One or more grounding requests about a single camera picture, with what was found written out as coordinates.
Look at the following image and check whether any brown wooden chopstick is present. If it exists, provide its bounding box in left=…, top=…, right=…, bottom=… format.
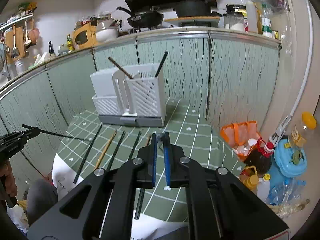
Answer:
left=94, top=130, right=117, bottom=169
left=108, top=57, right=133, bottom=79

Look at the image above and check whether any person's left hand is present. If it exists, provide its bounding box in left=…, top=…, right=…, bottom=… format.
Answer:
left=0, top=160, right=17, bottom=197

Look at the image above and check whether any white utensil holder rack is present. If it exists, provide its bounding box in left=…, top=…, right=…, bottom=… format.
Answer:
left=90, top=63, right=166, bottom=127

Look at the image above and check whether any green checkered tablecloth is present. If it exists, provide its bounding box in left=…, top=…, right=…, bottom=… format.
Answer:
left=56, top=98, right=247, bottom=223

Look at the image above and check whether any orange bag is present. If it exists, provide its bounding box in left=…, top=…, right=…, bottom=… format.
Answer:
left=220, top=121, right=261, bottom=161

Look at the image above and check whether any white paper sheet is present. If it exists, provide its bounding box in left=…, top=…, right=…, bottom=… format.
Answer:
left=51, top=153, right=190, bottom=240

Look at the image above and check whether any hanging metal ladle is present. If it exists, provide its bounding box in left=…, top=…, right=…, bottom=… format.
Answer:
left=11, top=24, right=20, bottom=59

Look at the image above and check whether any red cap dark bottle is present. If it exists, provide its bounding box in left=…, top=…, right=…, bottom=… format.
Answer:
left=244, top=138, right=274, bottom=175

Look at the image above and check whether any dark soy sauce bottle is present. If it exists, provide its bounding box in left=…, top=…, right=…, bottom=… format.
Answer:
left=48, top=41, right=55, bottom=58

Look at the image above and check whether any hanging wooden board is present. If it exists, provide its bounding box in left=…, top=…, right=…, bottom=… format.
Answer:
left=5, top=27, right=25, bottom=64

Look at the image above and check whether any green glass bottle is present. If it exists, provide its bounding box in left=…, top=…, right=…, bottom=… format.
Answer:
left=67, top=35, right=74, bottom=51

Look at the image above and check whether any black frying pan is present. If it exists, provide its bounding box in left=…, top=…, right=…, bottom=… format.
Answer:
left=116, top=7, right=164, bottom=29

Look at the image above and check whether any white bowl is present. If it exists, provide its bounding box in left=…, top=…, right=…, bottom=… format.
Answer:
left=95, top=27, right=118, bottom=43

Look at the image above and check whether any wooden cutting board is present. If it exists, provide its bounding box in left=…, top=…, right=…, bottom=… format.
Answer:
left=164, top=16, right=220, bottom=24

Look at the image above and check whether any blue plastic container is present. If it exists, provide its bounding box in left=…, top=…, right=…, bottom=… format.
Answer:
left=268, top=138, right=308, bottom=193

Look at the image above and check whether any yellow microwave oven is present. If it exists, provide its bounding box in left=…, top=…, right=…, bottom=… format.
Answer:
left=73, top=23, right=99, bottom=49

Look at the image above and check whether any black cooking pot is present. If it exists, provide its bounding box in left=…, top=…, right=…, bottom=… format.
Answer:
left=173, top=0, right=217, bottom=17

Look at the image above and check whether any yellow cap oil bottle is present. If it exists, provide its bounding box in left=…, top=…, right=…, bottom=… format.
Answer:
left=288, top=112, right=317, bottom=148

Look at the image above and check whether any clear jar white powder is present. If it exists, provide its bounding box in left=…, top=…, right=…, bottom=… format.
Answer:
left=223, top=11, right=245, bottom=31

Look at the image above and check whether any green label bottle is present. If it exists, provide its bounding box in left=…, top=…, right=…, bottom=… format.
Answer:
left=261, top=16, right=272, bottom=38

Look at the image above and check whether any white squeeze bottle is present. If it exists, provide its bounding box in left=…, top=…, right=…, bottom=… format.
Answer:
left=246, top=1, right=258, bottom=33

